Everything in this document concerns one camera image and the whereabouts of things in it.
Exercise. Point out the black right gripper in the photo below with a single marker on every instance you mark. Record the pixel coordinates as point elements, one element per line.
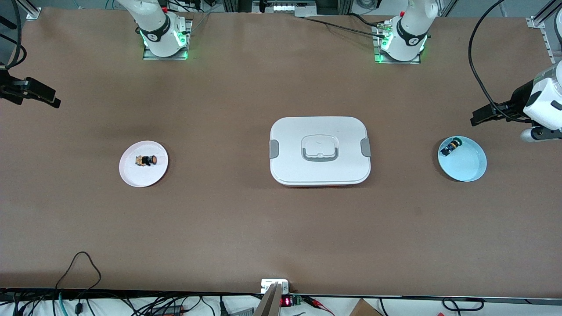
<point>9,87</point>

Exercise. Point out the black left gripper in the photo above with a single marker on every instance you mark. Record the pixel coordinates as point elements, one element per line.
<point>518,99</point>

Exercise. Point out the orange push-button switch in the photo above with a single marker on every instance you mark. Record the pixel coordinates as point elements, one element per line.
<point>147,160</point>

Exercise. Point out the white lidded plastic box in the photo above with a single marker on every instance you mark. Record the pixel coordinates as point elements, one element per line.
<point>320,169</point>

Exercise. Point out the light blue round plate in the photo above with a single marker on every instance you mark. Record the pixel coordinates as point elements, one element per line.
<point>467,164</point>

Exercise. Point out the pink round plate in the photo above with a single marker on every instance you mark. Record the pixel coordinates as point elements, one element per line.
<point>142,175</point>

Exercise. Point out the lit power strip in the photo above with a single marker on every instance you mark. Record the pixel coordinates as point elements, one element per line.
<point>290,7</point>

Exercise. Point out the brown cardboard piece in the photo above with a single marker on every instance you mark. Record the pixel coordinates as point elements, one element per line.
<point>364,309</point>

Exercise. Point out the black power adapter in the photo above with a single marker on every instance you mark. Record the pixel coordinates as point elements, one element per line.
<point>169,310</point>

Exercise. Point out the red and black clip lead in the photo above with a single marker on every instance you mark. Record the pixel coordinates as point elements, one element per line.
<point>318,303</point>

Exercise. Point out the red LED display module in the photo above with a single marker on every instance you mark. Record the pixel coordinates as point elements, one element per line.
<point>287,301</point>

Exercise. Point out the aluminium profile bar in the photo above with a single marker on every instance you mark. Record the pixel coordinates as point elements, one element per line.
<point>268,303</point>

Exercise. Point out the blue switch with green button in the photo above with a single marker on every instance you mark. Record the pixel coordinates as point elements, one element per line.
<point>448,148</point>

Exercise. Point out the aluminium frame corner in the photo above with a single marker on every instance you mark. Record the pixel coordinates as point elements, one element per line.
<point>31,11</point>

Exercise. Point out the aluminium frame with perforated strip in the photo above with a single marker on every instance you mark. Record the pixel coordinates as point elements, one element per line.
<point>544,17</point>

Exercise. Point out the white metal bracket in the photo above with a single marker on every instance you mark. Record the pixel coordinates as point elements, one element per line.
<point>265,284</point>

